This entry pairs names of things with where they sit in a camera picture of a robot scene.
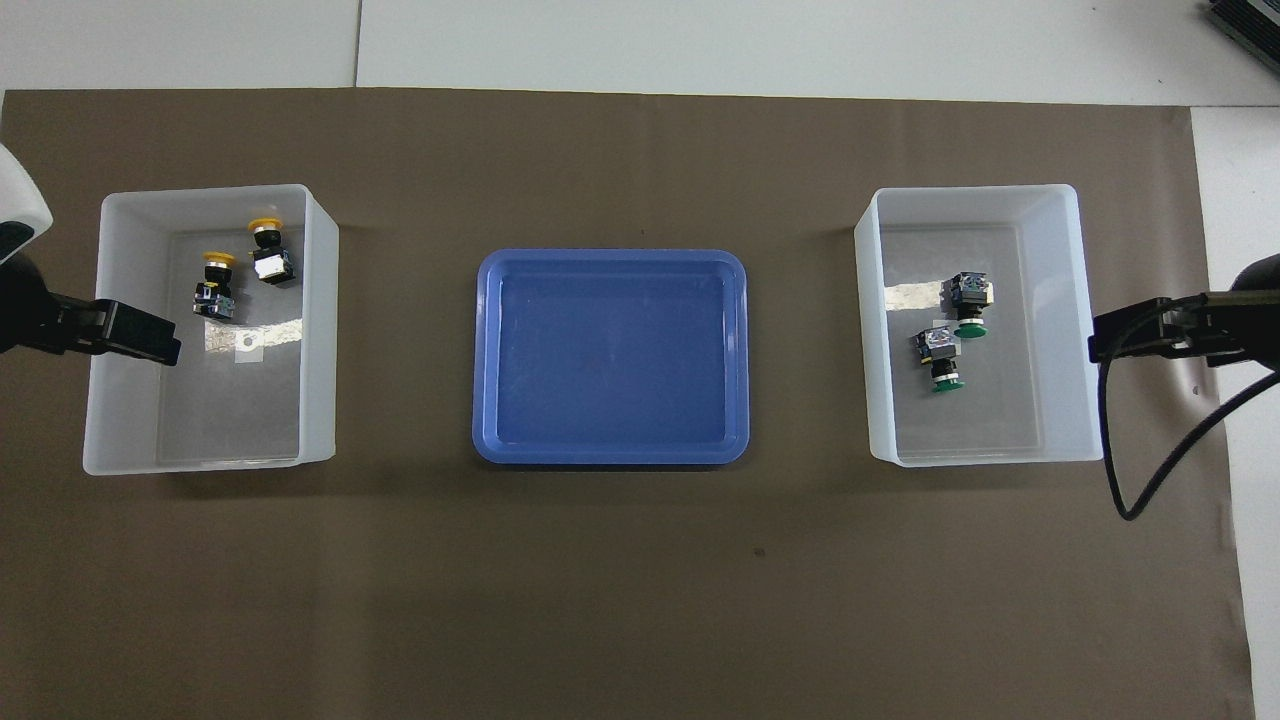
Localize grey finned metal device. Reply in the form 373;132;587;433
1203;0;1280;63

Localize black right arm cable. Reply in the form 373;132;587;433
1098;292;1280;522

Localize brown paper table mat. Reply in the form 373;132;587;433
0;88;1256;720

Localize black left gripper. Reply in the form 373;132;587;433
0;250;182;367

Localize yellow mushroom push button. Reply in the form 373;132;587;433
193;250;238;321
246;215;298;288

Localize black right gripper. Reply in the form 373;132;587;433
1088;252;1280;369

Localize green mushroom push button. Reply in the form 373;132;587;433
941;271;995;341
914;325;967;394

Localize translucent white plastic box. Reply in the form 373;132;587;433
853;183;1108;468
83;183;340;477

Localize blue plastic tray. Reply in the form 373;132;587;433
472;248;750;467

